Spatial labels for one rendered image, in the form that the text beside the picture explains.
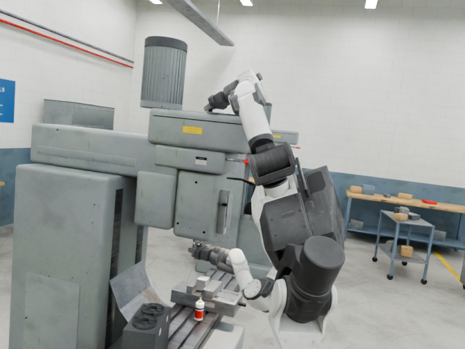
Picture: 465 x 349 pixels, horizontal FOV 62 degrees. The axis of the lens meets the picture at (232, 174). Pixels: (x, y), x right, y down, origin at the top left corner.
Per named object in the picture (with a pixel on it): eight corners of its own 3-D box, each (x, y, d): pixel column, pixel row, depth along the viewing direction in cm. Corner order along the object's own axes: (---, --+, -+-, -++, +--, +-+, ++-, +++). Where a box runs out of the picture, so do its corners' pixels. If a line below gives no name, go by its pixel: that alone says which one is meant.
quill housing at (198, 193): (222, 233, 193) (229, 170, 189) (209, 244, 173) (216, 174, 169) (187, 227, 198) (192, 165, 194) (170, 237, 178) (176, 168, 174)
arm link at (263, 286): (277, 320, 146) (306, 271, 155) (259, 302, 140) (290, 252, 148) (257, 309, 156) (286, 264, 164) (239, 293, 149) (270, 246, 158)
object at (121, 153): (192, 179, 196) (196, 140, 193) (174, 183, 174) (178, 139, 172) (59, 160, 216) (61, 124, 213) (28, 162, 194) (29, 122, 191)
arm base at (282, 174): (302, 181, 127) (298, 170, 138) (290, 146, 123) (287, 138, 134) (259, 196, 129) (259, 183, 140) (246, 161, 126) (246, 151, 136)
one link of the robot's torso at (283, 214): (365, 278, 131) (338, 205, 158) (345, 212, 110) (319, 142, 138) (281, 298, 137) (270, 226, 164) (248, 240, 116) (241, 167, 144)
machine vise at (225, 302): (241, 305, 206) (243, 286, 204) (233, 318, 191) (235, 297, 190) (182, 291, 216) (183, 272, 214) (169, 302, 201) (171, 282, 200)
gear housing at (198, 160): (236, 171, 190) (239, 151, 189) (222, 175, 167) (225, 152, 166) (174, 163, 199) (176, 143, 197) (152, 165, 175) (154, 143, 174)
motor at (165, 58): (187, 113, 192) (194, 46, 188) (171, 109, 173) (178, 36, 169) (151, 109, 197) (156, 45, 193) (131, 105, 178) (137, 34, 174)
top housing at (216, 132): (258, 153, 187) (261, 119, 186) (245, 155, 162) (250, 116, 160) (169, 142, 199) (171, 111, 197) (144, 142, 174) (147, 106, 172)
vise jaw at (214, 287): (221, 288, 208) (223, 281, 208) (212, 299, 194) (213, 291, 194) (212, 286, 210) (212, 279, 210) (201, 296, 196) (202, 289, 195)
